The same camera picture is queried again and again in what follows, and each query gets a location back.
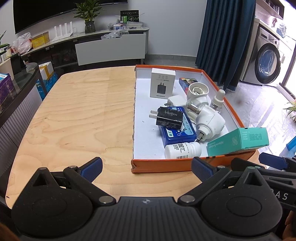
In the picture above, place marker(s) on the white plug-in repellent heater green button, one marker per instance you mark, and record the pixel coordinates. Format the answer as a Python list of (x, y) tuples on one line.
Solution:
[(198, 91)]

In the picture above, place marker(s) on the yellow cardboard box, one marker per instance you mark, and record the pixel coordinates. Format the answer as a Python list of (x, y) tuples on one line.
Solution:
[(40, 40)]

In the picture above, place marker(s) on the white wifi router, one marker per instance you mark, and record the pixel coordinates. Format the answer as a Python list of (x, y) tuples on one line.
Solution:
[(63, 31)]

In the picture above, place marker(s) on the black wall television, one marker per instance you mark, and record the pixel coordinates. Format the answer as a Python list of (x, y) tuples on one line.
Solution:
[(29, 13)]

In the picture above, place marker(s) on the white square wall charger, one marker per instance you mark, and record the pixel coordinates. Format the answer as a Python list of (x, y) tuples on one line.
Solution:
[(176, 100)]

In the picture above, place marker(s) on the black glass round side table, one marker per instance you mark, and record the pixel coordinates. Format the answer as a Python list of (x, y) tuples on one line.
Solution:
[(17, 116)]

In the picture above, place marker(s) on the person's right hand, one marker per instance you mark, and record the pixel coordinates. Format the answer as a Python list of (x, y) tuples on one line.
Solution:
[(289, 233)]

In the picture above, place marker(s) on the white plastic bag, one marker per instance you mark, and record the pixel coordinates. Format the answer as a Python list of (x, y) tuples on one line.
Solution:
[(23, 44)]

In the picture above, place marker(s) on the blue red playing card pack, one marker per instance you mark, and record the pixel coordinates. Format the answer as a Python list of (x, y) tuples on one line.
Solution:
[(186, 82)]

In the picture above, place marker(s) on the white small labelled bottle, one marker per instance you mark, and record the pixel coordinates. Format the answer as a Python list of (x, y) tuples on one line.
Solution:
[(183, 150)]

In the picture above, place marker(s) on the white power adapter box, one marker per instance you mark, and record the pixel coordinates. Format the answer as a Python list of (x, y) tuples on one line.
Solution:
[(162, 83)]

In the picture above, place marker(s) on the front-load washing machine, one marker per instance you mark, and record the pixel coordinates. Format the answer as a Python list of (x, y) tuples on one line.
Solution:
[(268, 56)]

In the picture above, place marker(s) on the dark blue curtain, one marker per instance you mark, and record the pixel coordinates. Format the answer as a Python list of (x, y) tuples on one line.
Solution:
[(224, 40)]

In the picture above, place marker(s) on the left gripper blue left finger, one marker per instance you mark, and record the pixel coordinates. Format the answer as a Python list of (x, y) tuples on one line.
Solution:
[(92, 169)]

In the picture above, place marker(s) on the potted plant steel pot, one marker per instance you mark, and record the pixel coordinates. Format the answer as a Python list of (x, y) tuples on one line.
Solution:
[(3, 46)]

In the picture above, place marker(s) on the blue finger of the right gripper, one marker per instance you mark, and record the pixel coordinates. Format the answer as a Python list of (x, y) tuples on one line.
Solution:
[(291, 147), (273, 161)]

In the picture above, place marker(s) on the black wall charger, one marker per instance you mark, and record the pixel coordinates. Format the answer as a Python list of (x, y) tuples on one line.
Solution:
[(167, 117)]

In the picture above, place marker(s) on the teal green product box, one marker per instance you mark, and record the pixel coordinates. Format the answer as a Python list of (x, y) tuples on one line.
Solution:
[(238, 140)]

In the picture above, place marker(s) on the purple patterned gift box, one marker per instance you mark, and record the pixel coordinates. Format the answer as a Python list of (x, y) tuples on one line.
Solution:
[(7, 91)]

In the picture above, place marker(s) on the clear repellent refill bottle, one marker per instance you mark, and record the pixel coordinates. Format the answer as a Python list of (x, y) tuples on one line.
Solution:
[(218, 101)]

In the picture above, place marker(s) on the blue tin with cartoon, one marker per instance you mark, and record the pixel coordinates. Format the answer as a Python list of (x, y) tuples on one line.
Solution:
[(186, 134)]

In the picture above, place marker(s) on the clear plastic bag on console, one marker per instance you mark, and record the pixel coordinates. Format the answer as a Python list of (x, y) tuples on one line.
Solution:
[(115, 34)]

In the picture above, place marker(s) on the black green display box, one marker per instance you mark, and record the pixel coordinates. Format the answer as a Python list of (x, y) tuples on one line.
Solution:
[(129, 16)]

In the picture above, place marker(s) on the blue plastic floor bag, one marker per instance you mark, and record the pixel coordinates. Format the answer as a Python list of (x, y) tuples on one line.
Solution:
[(48, 84)]

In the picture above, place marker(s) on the white TV console cabinet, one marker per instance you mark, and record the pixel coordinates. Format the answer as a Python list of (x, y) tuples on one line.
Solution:
[(86, 49)]

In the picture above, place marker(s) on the white yellow floor carton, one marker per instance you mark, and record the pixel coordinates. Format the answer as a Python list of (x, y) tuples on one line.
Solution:
[(46, 70)]

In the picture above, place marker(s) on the small floor plant by window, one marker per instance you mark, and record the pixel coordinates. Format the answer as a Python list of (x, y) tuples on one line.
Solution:
[(291, 110)]

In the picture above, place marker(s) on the orange white cardboard box tray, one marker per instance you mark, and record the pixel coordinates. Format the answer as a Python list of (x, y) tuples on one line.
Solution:
[(148, 147)]

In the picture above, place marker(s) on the white plug-in heater with bottle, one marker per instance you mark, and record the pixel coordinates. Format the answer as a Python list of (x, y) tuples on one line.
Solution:
[(208, 121)]

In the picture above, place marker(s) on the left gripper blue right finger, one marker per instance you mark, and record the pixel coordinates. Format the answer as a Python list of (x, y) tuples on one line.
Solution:
[(201, 169)]

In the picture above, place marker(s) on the potted green plant glass vase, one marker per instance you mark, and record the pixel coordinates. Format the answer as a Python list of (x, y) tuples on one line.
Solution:
[(88, 10)]

